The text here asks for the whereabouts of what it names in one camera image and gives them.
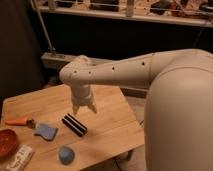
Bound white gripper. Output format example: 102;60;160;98
70;85;97;115

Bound black striped eraser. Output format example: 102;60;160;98
62;114;87;137

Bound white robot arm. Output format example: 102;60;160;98
60;49;213;171

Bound blue cloth piece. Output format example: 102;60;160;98
34;123;58;141

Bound white wrapped packet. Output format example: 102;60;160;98
5;145;34;171

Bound red bowl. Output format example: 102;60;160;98
0;129;19;160

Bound metal stand pole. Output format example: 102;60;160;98
32;0;56;55

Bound cluttered shelf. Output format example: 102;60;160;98
32;0;213;28

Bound orange handled tool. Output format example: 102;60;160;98
4;117;36;128

